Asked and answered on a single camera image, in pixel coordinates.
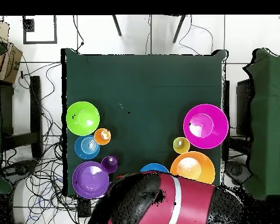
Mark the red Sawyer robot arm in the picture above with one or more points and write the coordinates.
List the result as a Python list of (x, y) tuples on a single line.
[(191, 203)]

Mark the orange cup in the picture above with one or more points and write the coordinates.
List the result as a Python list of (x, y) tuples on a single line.
[(102, 136)]

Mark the dark green table cloth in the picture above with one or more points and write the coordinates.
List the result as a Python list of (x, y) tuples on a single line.
[(142, 81)]

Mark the deep blue bowl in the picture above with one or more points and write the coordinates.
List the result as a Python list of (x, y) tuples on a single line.
[(154, 168)]

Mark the yellow cup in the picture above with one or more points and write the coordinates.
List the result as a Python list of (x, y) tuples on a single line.
[(181, 145)]

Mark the purple cup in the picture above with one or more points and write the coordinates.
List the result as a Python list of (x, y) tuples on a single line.
[(109, 164)]

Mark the lime green bowl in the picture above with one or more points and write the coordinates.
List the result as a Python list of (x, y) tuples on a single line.
[(82, 118)]

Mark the shallow blue bowl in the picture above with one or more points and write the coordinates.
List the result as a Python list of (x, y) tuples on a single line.
[(87, 147)]

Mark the pink bowl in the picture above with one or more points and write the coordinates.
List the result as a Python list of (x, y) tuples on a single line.
[(205, 126)]

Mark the large yellow-orange bowl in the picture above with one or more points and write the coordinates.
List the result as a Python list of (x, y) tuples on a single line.
[(191, 166)]

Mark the purple bowl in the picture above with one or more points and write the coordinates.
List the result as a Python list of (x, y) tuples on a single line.
[(90, 179)]

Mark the black tripod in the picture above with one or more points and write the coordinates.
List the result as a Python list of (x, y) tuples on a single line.
[(117, 26)]

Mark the black power box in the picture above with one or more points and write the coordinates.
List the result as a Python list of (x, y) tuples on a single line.
[(84, 207)]

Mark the black box stand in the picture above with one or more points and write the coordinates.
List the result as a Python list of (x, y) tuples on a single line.
[(243, 105)]

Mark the black bench stand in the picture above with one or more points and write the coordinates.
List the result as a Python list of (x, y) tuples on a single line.
[(35, 105)]

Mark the dark grey round base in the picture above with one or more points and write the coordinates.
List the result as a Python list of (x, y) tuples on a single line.
[(236, 171), (19, 169)]

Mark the cardboard box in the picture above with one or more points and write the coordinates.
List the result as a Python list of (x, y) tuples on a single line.
[(10, 63)]

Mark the black square frame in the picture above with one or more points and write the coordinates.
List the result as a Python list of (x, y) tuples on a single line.
[(39, 42)]

